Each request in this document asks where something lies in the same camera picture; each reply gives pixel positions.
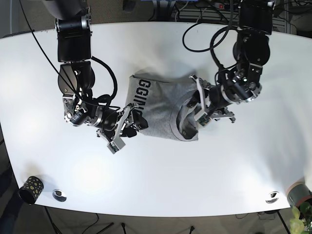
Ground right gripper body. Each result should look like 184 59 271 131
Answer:
62 94 137 144

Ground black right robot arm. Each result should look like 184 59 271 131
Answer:
43 0 148 154

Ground silver table grommet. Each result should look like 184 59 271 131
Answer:
265 191 279 204
52 190 67 202

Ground grey plant pot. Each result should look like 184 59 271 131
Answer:
286 182 312 208

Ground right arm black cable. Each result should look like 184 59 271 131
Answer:
18 0 120 115

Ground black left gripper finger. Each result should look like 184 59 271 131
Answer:
194 112 210 127
187 91 200 109

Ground green potted plant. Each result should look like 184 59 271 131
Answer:
290 201 312 234

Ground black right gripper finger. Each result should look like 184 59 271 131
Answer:
107 137 125 154
125 111 149 138

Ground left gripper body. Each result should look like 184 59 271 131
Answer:
189 63 263 123

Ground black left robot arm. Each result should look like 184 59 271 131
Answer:
187 0 275 127

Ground black gold spotted cup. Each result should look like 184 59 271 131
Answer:
18 176 44 205

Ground grey T-shirt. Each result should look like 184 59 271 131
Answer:
126 73 199 141

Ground left silver table grommet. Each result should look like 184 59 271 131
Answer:
52 190 67 202

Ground right silver table grommet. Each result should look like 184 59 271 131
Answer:
265 191 279 204

